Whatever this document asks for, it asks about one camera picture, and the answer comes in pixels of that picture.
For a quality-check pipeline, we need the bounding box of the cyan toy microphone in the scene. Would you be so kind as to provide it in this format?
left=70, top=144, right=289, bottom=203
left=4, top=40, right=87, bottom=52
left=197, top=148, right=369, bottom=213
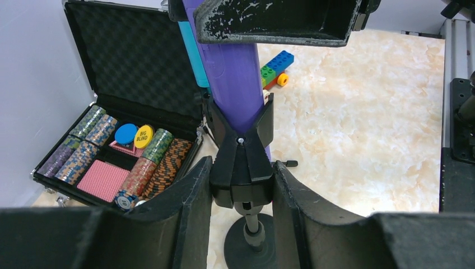
left=178, top=21, right=209, bottom=88

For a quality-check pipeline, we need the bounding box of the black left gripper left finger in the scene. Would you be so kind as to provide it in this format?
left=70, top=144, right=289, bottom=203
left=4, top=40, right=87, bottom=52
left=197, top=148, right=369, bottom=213
left=1, top=156, right=212, bottom=268

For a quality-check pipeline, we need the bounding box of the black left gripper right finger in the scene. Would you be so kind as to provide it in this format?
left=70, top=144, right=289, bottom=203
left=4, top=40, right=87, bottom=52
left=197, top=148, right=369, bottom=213
left=272, top=161, right=474, bottom=268

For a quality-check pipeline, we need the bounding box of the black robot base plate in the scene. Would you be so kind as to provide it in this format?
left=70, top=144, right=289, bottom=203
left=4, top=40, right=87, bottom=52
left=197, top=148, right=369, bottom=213
left=439, top=74, right=474, bottom=213

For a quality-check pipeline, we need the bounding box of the black tripod microphone stand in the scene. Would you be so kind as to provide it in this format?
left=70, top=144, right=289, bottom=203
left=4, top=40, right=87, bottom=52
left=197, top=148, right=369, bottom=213
left=271, top=160, right=299, bottom=168

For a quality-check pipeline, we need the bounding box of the colourful toy brick train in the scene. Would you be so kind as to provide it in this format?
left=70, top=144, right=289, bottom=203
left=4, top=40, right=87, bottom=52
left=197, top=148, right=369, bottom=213
left=260, top=50, right=295, bottom=90

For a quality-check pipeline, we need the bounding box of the pink card deck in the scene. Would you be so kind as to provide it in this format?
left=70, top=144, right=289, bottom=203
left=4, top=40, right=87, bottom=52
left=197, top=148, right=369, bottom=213
left=77, top=160, right=129, bottom=203

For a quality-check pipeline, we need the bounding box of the black aluminium poker chip case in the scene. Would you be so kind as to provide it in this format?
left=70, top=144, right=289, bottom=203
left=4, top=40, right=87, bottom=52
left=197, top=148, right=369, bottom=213
left=30, top=0, right=208, bottom=212

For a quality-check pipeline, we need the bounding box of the black round base microphone stand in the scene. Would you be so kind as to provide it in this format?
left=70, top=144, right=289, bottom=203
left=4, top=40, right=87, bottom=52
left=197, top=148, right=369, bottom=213
left=207, top=95, right=277, bottom=268

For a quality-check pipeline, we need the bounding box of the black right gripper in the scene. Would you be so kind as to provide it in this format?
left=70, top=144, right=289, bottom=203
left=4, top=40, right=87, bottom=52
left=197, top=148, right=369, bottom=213
left=193, top=0, right=381, bottom=47

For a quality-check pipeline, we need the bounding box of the yellow dealer chip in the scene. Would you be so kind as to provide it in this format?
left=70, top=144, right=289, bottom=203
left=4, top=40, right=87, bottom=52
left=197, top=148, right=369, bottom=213
left=133, top=124, right=154, bottom=149

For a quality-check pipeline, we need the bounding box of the blue dealer chip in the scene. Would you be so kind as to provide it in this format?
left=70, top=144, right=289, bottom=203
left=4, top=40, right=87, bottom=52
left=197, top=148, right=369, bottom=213
left=114, top=123, right=138, bottom=145

